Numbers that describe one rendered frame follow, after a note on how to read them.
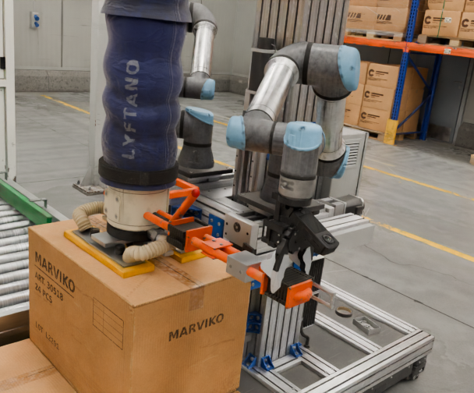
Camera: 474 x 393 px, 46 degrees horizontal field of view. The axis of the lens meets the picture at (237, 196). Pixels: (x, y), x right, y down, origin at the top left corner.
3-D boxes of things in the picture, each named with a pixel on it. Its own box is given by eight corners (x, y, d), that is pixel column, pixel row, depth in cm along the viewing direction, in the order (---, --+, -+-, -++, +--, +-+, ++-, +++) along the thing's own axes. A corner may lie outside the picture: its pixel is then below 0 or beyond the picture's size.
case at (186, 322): (29, 338, 186) (27, 226, 174) (132, 306, 213) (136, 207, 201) (127, 444, 145) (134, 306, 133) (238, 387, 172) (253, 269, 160)
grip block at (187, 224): (164, 242, 147) (165, 221, 145) (193, 235, 154) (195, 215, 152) (183, 253, 141) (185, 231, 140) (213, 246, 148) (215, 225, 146)
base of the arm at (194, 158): (199, 158, 242) (200, 136, 239) (221, 167, 231) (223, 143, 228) (170, 161, 232) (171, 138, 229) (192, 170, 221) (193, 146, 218)
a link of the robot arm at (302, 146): (326, 123, 117) (322, 129, 109) (319, 174, 121) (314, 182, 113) (289, 118, 119) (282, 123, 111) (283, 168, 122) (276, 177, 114)
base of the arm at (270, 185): (280, 190, 207) (284, 164, 204) (311, 202, 197) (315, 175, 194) (250, 195, 197) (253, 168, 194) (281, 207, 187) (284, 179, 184)
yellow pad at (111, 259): (63, 236, 169) (63, 221, 168) (93, 230, 176) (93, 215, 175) (123, 279, 146) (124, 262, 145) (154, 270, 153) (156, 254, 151)
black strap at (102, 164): (83, 168, 161) (83, 154, 160) (150, 161, 177) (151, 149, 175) (125, 189, 146) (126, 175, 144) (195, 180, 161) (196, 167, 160)
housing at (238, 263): (224, 272, 133) (225, 255, 132) (245, 266, 138) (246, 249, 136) (244, 284, 128) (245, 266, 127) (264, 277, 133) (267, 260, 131)
